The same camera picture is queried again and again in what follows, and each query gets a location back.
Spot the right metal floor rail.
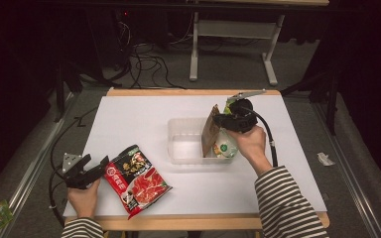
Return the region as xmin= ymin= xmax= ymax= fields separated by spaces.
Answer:
xmin=311 ymin=98 xmax=381 ymax=238

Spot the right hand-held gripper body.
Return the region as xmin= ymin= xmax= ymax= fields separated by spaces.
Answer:
xmin=212 ymin=89 xmax=268 ymax=135

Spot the white table board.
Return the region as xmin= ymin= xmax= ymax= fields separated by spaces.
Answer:
xmin=63 ymin=94 xmax=327 ymax=218

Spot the black metal stand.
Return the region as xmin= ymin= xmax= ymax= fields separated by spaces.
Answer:
xmin=54 ymin=59 xmax=84 ymax=124
xmin=279 ymin=68 xmax=342 ymax=137

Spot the green and white snack packet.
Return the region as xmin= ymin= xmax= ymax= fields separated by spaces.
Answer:
xmin=212 ymin=99 xmax=240 ymax=160

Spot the red and black snack packet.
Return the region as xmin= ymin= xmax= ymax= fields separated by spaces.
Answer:
xmin=103 ymin=144 xmax=174 ymax=221

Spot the black floor cable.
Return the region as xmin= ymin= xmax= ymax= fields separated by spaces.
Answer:
xmin=49 ymin=105 xmax=99 ymax=170

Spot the brown snack packet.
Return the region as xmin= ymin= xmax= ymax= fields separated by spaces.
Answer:
xmin=200 ymin=103 xmax=222 ymax=159

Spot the metal floor rail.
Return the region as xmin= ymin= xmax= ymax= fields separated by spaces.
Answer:
xmin=311 ymin=98 xmax=381 ymax=238
xmin=0 ymin=92 xmax=77 ymax=238

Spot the crumpled white paper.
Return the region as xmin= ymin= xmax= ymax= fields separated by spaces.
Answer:
xmin=317 ymin=152 xmax=337 ymax=168

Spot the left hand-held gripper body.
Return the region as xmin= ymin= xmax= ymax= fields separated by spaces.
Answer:
xmin=62 ymin=152 xmax=96 ymax=190

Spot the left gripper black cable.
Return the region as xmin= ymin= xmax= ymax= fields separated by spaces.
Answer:
xmin=47 ymin=167 xmax=67 ymax=229

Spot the person's right hand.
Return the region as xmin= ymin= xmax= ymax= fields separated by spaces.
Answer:
xmin=225 ymin=124 xmax=274 ymax=177

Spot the white desk frame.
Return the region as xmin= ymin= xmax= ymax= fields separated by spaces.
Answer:
xmin=187 ymin=0 xmax=330 ymax=87

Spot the left metal floor rail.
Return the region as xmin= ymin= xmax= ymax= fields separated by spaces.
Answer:
xmin=0 ymin=92 xmax=77 ymax=238

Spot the person's left hand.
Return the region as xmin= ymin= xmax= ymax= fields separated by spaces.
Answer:
xmin=66 ymin=178 xmax=102 ymax=219

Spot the clear plastic container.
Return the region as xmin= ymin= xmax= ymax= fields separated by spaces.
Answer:
xmin=167 ymin=117 xmax=242 ymax=166

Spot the tangle of black cables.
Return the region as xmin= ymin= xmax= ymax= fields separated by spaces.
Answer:
xmin=111 ymin=18 xmax=188 ymax=91

